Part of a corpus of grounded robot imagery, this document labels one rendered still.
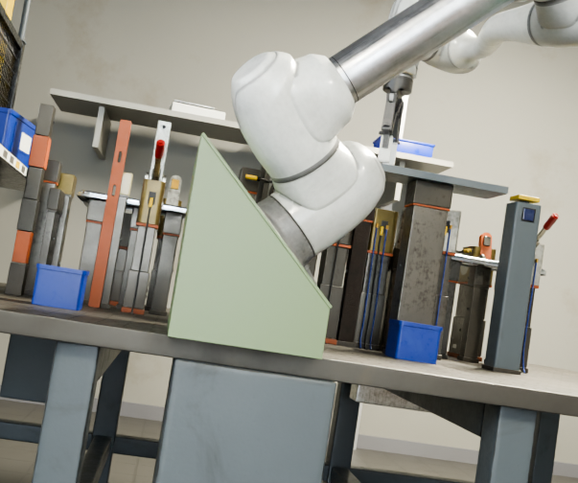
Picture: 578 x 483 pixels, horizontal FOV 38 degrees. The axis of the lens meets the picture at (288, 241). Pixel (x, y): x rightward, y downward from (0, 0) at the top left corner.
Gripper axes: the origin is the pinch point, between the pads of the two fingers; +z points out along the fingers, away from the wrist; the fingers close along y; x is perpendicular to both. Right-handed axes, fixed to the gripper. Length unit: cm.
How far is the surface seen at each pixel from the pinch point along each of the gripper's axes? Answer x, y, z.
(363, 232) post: 4.8, 9.1, 19.7
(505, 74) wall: -9, 317, -121
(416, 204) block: -9.2, 0.3, 11.8
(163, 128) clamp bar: 59, -9, 1
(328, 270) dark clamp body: 12.0, 5.9, 31.3
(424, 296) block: -14.2, 2.9, 34.4
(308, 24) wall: 108, 266, -127
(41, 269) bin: 64, -46, 43
